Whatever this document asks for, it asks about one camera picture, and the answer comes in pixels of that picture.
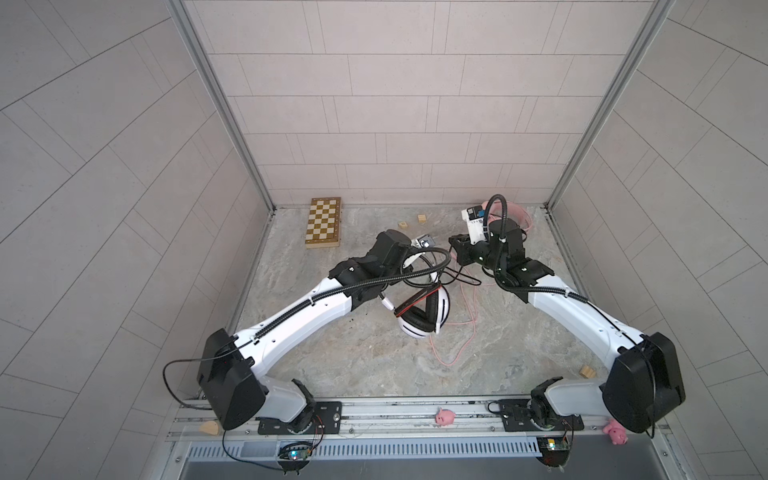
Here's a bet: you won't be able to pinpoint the pink pig toy centre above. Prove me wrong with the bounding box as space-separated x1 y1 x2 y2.
435 408 456 427

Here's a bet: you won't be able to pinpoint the black corrugated hose left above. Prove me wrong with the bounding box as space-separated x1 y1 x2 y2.
251 247 452 343

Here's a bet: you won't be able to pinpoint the pink headphone cable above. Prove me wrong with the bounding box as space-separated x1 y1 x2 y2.
428 281 481 368

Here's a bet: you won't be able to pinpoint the circuit board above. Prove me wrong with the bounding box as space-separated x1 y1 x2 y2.
536 436 571 469
278 441 314 462

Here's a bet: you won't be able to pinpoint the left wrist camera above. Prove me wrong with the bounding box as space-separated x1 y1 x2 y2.
412 234 435 248

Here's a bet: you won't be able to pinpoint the wooden chess board box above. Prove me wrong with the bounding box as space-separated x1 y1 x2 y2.
305 197 342 249

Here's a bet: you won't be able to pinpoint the pink headphones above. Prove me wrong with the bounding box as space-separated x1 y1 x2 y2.
482 201 533 232

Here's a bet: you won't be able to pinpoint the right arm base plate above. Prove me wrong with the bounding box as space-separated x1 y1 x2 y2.
486 398 584 432

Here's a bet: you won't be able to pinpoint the right circuit board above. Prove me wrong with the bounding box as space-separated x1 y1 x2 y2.
536 436 571 469

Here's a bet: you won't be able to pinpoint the pink pig toy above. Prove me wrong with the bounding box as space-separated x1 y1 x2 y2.
602 419 628 445
435 408 456 427

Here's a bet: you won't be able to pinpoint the black corrugated hose right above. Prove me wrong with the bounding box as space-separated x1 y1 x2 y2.
482 193 510 241

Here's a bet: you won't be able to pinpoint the left circuit board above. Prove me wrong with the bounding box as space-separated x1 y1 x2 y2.
278 441 314 462

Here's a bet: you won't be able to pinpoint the black corrugated hose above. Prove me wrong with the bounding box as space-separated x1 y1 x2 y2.
482 193 510 241
251 247 452 343

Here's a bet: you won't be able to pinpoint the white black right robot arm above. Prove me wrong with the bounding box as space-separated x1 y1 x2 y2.
449 220 686 433

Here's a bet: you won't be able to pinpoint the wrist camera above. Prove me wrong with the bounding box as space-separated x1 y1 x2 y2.
461 205 487 245
412 234 435 248

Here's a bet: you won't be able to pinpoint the metal corner post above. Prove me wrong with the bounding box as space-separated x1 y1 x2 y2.
166 0 277 214
545 0 675 212

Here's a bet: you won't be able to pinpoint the right metal corner post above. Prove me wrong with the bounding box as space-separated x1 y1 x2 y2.
545 0 675 212

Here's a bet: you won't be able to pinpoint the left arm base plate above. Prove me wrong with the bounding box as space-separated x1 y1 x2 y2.
258 401 342 435

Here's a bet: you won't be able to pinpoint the tan object on rail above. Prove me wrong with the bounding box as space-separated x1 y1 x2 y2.
198 420 222 436

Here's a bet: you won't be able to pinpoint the pink pig toy right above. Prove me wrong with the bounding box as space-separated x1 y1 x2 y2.
602 419 628 445

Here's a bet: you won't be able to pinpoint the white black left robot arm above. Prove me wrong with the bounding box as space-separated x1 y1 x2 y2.
197 229 417 432

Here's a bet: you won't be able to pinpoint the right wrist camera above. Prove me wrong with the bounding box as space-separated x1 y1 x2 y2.
461 205 487 245

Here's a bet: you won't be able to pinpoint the small wooden block right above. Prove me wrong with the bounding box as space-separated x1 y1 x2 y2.
579 365 597 379

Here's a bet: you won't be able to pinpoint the white black headphones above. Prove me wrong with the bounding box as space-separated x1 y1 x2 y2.
379 267 450 339

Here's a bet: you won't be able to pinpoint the left metal corner post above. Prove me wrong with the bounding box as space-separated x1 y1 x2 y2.
166 0 277 214

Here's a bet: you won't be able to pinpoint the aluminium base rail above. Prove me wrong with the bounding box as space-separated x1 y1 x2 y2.
158 394 611 445

